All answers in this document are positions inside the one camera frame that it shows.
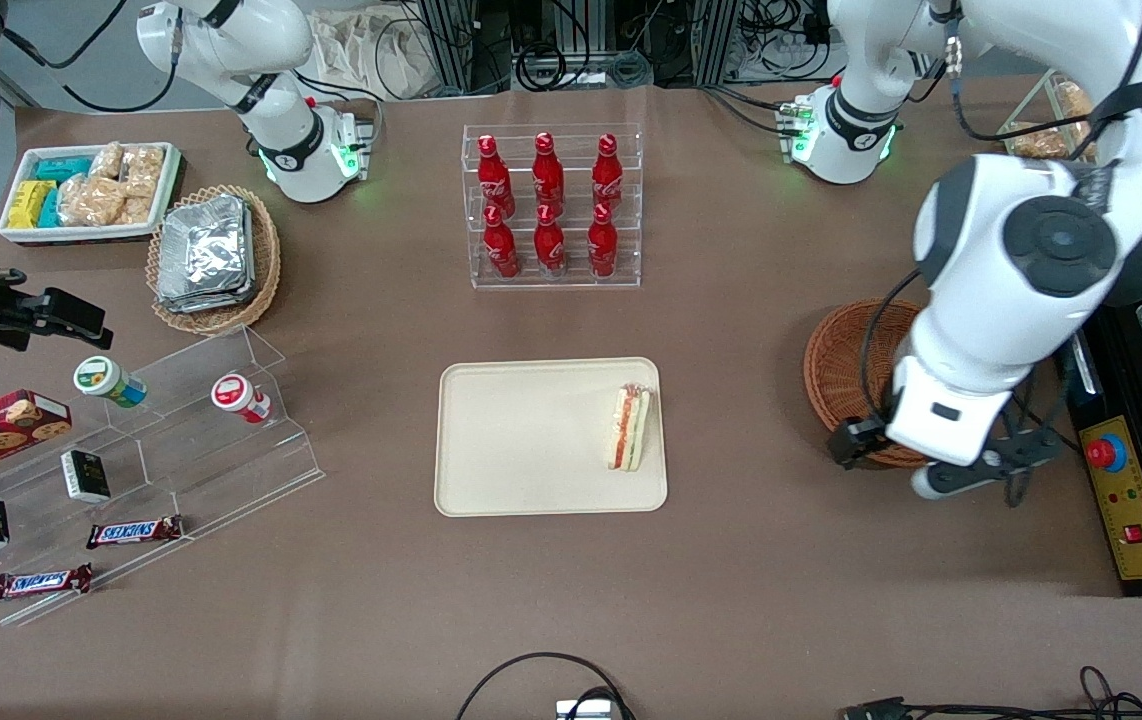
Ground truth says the triangle sandwich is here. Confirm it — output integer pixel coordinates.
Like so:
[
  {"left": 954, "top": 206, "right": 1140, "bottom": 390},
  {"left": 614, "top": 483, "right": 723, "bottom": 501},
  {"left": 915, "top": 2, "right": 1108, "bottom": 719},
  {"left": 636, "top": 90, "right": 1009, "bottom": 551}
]
[{"left": 609, "top": 383, "right": 652, "bottom": 473}]

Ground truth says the brown wicker basket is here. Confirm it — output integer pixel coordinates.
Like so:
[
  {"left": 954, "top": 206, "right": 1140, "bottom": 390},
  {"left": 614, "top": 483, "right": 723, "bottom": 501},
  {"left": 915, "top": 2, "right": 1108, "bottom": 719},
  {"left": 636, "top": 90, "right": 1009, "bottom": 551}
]
[{"left": 803, "top": 298, "right": 932, "bottom": 471}]

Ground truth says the light wicker basket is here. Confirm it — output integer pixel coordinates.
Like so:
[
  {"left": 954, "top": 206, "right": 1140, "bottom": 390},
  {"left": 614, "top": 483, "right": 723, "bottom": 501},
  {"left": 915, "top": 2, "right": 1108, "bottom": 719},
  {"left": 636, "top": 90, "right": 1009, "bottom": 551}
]
[{"left": 145, "top": 184, "right": 282, "bottom": 337}]

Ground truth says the cream plastic tray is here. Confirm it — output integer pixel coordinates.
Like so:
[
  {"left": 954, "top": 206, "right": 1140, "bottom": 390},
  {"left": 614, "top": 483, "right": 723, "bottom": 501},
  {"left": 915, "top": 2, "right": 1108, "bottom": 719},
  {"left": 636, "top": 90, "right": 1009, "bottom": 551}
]
[{"left": 434, "top": 357, "right": 669, "bottom": 518}]

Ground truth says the green lidded jar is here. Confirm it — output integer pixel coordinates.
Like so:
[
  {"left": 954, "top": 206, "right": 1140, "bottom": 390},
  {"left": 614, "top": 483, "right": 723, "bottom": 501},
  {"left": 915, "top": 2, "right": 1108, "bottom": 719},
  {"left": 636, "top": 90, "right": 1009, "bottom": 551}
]
[{"left": 73, "top": 355, "right": 148, "bottom": 409}]

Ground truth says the white snack bin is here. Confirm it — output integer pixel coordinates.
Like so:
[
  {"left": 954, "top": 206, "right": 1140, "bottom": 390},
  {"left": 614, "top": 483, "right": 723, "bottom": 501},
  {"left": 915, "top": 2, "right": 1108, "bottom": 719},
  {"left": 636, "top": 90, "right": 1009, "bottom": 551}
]
[{"left": 0, "top": 142, "right": 184, "bottom": 247}]

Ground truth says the yellow snack pack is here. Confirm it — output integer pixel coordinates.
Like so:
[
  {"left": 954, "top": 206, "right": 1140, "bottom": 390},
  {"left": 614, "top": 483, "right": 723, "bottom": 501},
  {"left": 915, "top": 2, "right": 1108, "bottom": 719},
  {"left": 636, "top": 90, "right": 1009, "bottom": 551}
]
[{"left": 7, "top": 180, "right": 57, "bottom": 231}]

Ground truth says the black machine with yellow panel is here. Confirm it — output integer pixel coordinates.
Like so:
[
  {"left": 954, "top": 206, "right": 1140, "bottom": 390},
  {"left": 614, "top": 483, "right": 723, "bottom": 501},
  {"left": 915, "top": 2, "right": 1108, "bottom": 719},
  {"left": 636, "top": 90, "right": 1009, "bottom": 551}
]
[{"left": 1059, "top": 278, "right": 1142, "bottom": 598}]

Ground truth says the silver foil pack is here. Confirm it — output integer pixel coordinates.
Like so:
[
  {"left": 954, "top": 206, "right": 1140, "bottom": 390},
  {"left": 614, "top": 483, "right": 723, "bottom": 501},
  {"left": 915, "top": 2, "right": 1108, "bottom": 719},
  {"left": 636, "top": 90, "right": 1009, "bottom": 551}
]
[
  {"left": 159, "top": 195, "right": 254, "bottom": 296},
  {"left": 155, "top": 280, "right": 258, "bottom": 315}
]

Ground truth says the red lidded jar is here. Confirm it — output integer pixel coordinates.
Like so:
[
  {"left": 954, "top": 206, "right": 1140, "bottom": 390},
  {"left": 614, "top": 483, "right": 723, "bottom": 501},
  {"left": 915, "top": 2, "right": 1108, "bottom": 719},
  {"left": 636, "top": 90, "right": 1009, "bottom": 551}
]
[{"left": 210, "top": 373, "right": 273, "bottom": 425}]

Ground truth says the clear acrylic stepped shelf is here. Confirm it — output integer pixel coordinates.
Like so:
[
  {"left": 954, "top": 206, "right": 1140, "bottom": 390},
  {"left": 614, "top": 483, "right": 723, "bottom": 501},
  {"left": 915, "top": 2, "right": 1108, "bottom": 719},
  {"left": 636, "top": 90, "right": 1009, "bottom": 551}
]
[{"left": 0, "top": 325, "right": 325, "bottom": 629}]

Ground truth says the Snickers chocolate bar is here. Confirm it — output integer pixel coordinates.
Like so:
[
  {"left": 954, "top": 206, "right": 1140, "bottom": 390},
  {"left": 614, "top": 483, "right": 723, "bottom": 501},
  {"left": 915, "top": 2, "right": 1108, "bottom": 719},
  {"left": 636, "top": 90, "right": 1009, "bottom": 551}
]
[
  {"left": 86, "top": 515, "right": 184, "bottom": 550},
  {"left": 0, "top": 563, "right": 94, "bottom": 604}
]

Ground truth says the red cola bottle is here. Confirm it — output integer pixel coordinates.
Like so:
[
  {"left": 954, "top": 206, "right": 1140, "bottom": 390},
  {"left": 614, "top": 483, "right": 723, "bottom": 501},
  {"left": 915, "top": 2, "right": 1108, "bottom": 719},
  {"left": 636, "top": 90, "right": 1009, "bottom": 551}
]
[
  {"left": 533, "top": 204, "right": 568, "bottom": 279},
  {"left": 482, "top": 205, "right": 522, "bottom": 281},
  {"left": 591, "top": 132, "right": 625, "bottom": 211},
  {"left": 531, "top": 131, "right": 566, "bottom": 213},
  {"left": 476, "top": 133, "right": 515, "bottom": 216},
  {"left": 587, "top": 203, "right": 620, "bottom": 279}
]

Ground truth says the bagged bread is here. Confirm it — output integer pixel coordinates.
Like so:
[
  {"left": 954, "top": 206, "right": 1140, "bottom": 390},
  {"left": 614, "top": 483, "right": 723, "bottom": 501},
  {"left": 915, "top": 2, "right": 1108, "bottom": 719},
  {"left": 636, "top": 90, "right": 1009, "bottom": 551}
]
[{"left": 1006, "top": 78, "right": 1100, "bottom": 161}]

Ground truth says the clear acrylic bottle rack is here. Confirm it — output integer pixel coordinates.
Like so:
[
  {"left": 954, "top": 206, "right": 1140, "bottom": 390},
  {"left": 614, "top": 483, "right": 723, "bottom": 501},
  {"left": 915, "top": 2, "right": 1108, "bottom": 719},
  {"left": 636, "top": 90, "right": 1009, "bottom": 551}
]
[{"left": 461, "top": 122, "right": 644, "bottom": 291}]

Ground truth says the beige cloth bag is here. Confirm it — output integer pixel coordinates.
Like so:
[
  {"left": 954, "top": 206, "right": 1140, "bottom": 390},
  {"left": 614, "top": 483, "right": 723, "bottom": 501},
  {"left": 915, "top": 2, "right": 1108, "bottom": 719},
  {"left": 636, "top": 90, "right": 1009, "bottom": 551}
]
[{"left": 309, "top": 8, "right": 452, "bottom": 101}]

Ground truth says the black power cable with plug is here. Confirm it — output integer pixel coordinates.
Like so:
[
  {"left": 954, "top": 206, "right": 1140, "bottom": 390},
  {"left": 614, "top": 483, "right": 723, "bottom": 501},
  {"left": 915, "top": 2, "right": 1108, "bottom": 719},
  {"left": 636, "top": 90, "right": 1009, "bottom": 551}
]
[{"left": 1016, "top": 335, "right": 1092, "bottom": 451}]

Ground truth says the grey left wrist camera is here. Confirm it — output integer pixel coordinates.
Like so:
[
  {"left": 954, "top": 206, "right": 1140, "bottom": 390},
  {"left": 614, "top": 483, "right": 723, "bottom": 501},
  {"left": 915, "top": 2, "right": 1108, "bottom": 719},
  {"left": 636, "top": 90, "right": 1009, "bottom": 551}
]
[{"left": 909, "top": 458, "right": 1010, "bottom": 501}]

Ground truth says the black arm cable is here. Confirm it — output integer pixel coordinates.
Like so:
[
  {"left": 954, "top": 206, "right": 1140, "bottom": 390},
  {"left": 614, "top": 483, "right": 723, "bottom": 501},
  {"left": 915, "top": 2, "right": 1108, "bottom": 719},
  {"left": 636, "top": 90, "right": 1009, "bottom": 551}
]
[{"left": 859, "top": 268, "right": 926, "bottom": 423}]

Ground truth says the black cable with connector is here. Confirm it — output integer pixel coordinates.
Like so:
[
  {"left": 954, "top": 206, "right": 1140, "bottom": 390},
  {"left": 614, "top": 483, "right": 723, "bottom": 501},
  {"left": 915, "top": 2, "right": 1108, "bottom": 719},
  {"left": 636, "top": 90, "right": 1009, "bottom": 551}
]
[{"left": 841, "top": 665, "right": 1142, "bottom": 720}]

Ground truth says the black looped cable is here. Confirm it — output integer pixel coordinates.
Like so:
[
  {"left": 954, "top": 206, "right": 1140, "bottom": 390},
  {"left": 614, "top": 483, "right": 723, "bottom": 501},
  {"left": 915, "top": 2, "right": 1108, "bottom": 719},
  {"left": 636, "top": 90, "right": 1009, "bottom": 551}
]
[{"left": 456, "top": 652, "right": 637, "bottom": 720}]

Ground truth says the aluminium frame post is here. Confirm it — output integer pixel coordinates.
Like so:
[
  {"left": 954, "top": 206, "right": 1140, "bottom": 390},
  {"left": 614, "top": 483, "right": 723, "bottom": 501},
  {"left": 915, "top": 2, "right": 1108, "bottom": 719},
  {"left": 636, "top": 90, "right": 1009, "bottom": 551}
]
[
  {"left": 416, "top": 0, "right": 477, "bottom": 96},
  {"left": 696, "top": 0, "right": 742, "bottom": 86}
]

